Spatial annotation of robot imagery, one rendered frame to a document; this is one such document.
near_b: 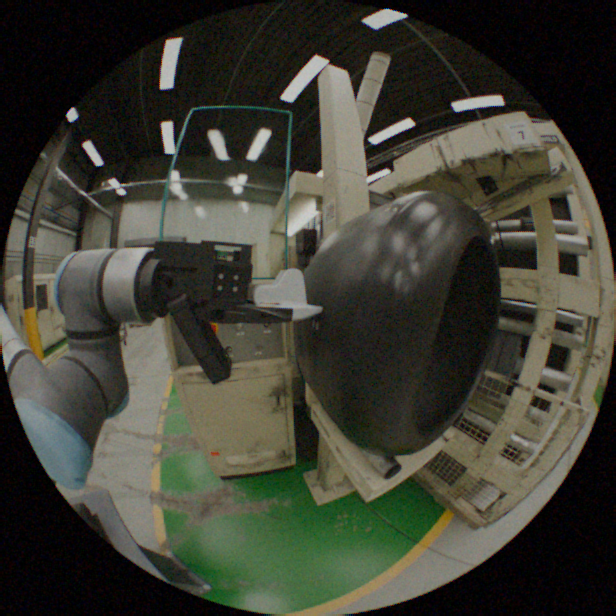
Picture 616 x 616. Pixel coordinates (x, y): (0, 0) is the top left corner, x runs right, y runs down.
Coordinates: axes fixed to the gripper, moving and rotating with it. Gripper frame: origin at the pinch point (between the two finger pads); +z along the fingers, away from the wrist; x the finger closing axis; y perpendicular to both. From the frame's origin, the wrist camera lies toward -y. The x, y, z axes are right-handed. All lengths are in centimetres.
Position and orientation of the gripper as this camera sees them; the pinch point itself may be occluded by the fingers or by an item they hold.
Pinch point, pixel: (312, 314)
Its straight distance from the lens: 23.7
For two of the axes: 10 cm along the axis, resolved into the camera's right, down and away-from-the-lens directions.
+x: -3.5, -1.5, 9.2
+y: 1.1, -9.9, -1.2
